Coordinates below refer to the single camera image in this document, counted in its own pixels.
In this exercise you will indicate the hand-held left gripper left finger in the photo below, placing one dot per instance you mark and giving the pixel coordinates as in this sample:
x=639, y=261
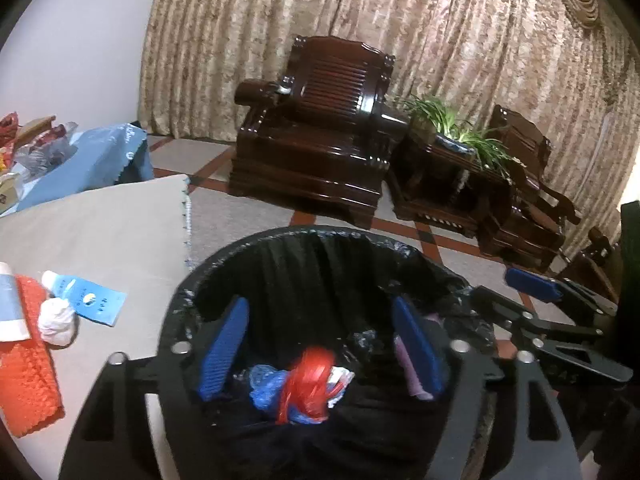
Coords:
x=222, y=355

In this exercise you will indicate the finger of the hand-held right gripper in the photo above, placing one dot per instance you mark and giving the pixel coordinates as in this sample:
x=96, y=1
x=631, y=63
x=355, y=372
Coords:
x=500, y=307
x=530, y=284

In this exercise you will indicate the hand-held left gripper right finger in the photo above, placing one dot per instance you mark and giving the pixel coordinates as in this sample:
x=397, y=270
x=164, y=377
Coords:
x=417, y=350

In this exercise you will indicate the pink plastic strip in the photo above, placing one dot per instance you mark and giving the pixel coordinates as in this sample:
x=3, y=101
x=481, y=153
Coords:
x=412, y=382

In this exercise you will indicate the black trash bin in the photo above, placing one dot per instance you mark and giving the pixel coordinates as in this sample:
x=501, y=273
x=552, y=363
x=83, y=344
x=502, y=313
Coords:
x=171, y=322

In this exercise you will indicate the white tissue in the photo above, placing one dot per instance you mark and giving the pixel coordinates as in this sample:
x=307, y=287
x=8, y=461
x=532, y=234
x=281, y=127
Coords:
x=57, y=322

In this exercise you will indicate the orange foam net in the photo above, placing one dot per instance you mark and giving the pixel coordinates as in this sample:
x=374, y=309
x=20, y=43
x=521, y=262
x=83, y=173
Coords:
x=25, y=390

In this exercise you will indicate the dark wooden chair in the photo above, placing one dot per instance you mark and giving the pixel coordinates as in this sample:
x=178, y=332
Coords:
x=597, y=260

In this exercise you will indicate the blue plastic bag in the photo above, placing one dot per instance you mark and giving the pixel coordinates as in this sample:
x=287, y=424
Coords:
x=265, y=385

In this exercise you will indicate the dark wooden armchair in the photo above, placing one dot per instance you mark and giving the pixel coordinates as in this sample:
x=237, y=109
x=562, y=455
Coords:
x=525, y=210
x=310, y=150

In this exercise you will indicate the white crumpled wrapper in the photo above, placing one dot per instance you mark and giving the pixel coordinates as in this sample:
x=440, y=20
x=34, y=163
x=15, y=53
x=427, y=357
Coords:
x=342, y=382

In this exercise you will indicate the red plastic bag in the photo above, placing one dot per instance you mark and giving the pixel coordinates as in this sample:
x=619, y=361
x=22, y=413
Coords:
x=307, y=380

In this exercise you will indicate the dark wooden side table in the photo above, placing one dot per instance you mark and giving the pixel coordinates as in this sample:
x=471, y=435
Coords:
x=440, y=195

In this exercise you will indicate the blue white tube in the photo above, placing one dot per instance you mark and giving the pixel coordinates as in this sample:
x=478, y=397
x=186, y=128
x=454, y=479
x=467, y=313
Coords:
x=92, y=300

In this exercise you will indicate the beige tablecloth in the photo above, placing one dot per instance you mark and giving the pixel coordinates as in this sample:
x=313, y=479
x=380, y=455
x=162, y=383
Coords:
x=100, y=240

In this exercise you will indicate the green potted plant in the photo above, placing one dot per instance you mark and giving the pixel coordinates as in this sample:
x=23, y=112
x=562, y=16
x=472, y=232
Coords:
x=452, y=127

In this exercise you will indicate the white grey tube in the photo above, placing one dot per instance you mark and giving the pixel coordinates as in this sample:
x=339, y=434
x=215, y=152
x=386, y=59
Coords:
x=12, y=310

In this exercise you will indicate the blue tablecloth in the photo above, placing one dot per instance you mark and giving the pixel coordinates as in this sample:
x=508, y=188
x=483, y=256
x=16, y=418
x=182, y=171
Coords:
x=95, y=160

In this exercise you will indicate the clear plastic bag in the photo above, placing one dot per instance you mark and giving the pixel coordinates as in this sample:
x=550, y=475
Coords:
x=45, y=155

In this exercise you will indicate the beige patterned curtain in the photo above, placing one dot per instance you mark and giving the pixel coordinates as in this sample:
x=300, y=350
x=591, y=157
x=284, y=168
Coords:
x=450, y=20

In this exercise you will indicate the red snack packet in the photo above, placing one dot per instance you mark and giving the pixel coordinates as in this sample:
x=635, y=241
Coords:
x=7, y=130

